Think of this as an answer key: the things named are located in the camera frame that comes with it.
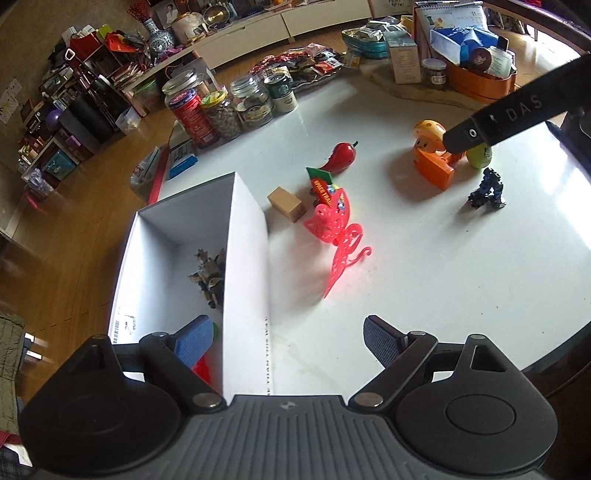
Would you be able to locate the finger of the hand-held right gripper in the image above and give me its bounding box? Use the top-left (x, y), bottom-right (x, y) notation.
top-left (442, 53), bottom-right (591, 155)

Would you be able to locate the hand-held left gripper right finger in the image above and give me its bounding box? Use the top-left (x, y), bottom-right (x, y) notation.
top-left (347, 315), bottom-right (511, 411)

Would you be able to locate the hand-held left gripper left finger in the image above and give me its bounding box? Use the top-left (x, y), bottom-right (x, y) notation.
top-left (91, 315), bottom-right (228, 412)

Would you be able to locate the green egg toy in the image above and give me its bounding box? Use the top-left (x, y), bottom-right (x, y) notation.
top-left (466, 143), bottom-right (494, 169)

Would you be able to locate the blue robot toy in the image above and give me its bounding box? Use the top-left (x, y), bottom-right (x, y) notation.
top-left (467, 167), bottom-right (508, 212)

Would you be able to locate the yellow spotted mushroom toy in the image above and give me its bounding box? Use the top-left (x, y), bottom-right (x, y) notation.
top-left (412, 119), bottom-right (448, 153)

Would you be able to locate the orange plastic toy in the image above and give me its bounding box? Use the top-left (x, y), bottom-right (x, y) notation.
top-left (413, 148), bottom-right (465, 191)

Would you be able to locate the white cardboard box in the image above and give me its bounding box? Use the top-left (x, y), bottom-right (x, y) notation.
top-left (107, 172), bottom-right (277, 398)

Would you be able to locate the wooden block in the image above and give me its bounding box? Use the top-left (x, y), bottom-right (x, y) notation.
top-left (267, 186), bottom-right (306, 223)

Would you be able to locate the red pointed toy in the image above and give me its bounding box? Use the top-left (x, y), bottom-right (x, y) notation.
top-left (191, 355), bottom-right (219, 389)

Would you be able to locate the orange basket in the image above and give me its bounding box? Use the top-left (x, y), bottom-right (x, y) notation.
top-left (445, 60), bottom-right (518, 104)

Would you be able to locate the white bottle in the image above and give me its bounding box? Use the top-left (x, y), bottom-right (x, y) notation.
top-left (487, 36), bottom-right (517, 78)

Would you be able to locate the dark round tin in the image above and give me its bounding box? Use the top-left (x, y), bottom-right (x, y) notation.
top-left (467, 46), bottom-right (494, 72)

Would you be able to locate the grey robot figure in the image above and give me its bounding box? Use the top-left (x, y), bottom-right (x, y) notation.
top-left (188, 248), bottom-right (227, 311)

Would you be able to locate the small dark-lid jar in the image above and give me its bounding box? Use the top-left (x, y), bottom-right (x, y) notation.
top-left (421, 58), bottom-right (448, 89)

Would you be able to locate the wooden slab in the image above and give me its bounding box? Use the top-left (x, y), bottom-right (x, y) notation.
top-left (360, 58), bottom-right (485, 112)

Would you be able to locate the blue paper bag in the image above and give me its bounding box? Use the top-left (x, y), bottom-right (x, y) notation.
top-left (430, 25), bottom-right (492, 65)

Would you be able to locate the spiral desk calendar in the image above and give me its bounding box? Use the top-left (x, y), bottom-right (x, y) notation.
top-left (413, 0), bottom-right (488, 35)

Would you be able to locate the white carton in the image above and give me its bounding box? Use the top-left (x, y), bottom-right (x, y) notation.
top-left (384, 33), bottom-right (422, 85)

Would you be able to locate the pink butterfly ornament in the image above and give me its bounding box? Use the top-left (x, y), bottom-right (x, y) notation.
top-left (303, 187), bottom-right (372, 300)

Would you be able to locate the teal tin box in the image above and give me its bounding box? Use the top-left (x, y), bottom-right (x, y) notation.
top-left (342, 25), bottom-right (389, 60)

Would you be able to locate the red toy train car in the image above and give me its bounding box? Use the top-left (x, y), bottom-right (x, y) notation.
top-left (310, 178), bottom-right (347, 210)

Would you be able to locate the red strip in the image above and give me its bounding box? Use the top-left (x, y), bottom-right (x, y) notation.
top-left (147, 144), bottom-right (171, 206)

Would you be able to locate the red chili pepper toy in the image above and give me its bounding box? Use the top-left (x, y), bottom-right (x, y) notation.
top-left (318, 141), bottom-right (359, 175)

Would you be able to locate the grey waste bin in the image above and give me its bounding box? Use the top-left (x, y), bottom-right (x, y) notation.
top-left (130, 148), bottom-right (160, 195)

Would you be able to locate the blue packet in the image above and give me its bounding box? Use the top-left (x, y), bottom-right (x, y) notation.
top-left (168, 154), bottom-right (199, 181)

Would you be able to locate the green quilted cushion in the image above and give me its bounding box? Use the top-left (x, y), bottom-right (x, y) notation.
top-left (0, 314), bottom-right (26, 435)

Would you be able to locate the grey flat box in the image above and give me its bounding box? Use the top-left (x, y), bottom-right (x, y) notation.
top-left (171, 122), bottom-right (197, 160)

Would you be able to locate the pile of snack packets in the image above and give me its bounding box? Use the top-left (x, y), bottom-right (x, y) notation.
top-left (249, 42), bottom-right (346, 90)

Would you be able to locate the teal storage box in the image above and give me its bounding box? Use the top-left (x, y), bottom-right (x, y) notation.
top-left (44, 151), bottom-right (77, 182)

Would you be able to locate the red tin can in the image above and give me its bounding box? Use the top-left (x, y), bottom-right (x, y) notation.
top-left (167, 88), bottom-right (220, 149)

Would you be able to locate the white jar green label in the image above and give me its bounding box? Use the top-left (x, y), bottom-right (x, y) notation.
top-left (264, 73), bottom-right (298, 114)

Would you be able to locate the clear plastic storage box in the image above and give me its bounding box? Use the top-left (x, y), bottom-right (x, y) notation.
top-left (115, 107), bottom-right (142, 136)

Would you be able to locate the glass jar yellow label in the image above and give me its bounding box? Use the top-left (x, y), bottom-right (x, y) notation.
top-left (229, 75), bottom-right (274, 130)

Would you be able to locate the plastic jar green lid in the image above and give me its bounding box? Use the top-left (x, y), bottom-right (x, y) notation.
top-left (134, 78), bottom-right (162, 114)

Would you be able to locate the white low cabinet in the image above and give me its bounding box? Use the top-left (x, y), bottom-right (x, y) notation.
top-left (191, 0), bottom-right (375, 70)

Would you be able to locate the cluttered shelf rack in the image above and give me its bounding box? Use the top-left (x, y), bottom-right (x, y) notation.
top-left (39, 28), bottom-right (148, 139)

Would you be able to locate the blue and white vase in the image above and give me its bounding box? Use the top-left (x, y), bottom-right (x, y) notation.
top-left (142, 17), bottom-right (176, 58)

